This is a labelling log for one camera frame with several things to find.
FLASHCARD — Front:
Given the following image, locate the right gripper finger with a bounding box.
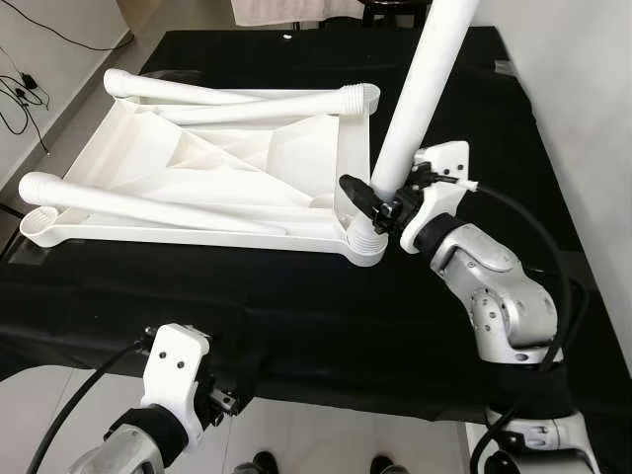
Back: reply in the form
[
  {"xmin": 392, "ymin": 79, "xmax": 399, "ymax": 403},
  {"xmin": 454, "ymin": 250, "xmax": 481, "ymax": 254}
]
[{"xmin": 339, "ymin": 174, "xmax": 393, "ymax": 226}]

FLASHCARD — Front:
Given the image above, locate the white plastic table leg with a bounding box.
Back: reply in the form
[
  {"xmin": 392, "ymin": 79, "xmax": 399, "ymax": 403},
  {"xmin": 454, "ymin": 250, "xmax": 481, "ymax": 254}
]
[
  {"xmin": 18, "ymin": 171, "xmax": 292, "ymax": 238},
  {"xmin": 104, "ymin": 67, "xmax": 268, "ymax": 107},
  {"xmin": 153, "ymin": 83, "xmax": 383, "ymax": 127},
  {"xmin": 346, "ymin": 0, "xmax": 482, "ymax": 248}
]

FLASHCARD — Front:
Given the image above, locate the black robot left foot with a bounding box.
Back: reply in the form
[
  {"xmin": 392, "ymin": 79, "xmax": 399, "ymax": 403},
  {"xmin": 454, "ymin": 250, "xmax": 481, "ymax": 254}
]
[{"xmin": 250, "ymin": 450, "xmax": 282, "ymax": 474}]

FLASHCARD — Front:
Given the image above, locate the black robot foot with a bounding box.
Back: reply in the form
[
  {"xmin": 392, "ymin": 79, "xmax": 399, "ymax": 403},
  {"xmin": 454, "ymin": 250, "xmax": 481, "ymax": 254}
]
[
  {"xmin": 250, "ymin": 450, "xmax": 282, "ymax": 474},
  {"xmin": 367, "ymin": 454, "xmax": 398, "ymax": 474}
]

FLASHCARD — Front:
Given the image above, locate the black tablecloth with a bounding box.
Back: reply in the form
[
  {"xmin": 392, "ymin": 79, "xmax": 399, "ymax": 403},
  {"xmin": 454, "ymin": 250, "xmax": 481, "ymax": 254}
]
[{"xmin": 0, "ymin": 28, "xmax": 632, "ymax": 474}]

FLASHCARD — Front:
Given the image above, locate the white plastic table top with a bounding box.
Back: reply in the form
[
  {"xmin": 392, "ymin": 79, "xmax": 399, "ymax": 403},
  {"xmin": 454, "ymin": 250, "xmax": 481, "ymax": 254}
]
[{"xmin": 18, "ymin": 67, "xmax": 391, "ymax": 270}]

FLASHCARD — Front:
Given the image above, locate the black robot right foot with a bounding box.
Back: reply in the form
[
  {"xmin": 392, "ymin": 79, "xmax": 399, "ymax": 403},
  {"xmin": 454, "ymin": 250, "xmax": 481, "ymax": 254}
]
[{"xmin": 367, "ymin": 454, "xmax": 398, "ymax": 474}]

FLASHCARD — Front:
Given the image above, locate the black round stool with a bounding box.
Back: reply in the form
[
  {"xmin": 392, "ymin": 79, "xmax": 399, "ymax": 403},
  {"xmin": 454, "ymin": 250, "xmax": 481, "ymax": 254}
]
[{"xmin": 357, "ymin": 0, "xmax": 435, "ymax": 29}]

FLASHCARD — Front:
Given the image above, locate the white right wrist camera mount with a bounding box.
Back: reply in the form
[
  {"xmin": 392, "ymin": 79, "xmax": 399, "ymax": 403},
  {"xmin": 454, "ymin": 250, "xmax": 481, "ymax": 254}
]
[{"xmin": 400, "ymin": 140, "xmax": 473, "ymax": 256}]

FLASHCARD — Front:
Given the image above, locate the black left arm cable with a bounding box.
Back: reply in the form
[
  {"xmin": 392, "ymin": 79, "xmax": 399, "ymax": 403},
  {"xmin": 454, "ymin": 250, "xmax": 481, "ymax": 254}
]
[{"xmin": 25, "ymin": 336, "xmax": 159, "ymax": 474}]

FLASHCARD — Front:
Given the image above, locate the thin black wall cable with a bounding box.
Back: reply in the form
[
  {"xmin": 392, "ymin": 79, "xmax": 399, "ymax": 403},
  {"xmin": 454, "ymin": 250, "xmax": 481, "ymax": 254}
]
[{"xmin": 0, "ymin": 0, "xmax": 134, "ymax": 52}]

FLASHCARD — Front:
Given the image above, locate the black charger cable bundle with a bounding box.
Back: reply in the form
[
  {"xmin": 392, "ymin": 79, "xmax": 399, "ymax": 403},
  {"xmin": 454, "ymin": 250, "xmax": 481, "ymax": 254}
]
[{"xmin": 0, "ymin": 67, "xmax": 50, "ymax": 157}]

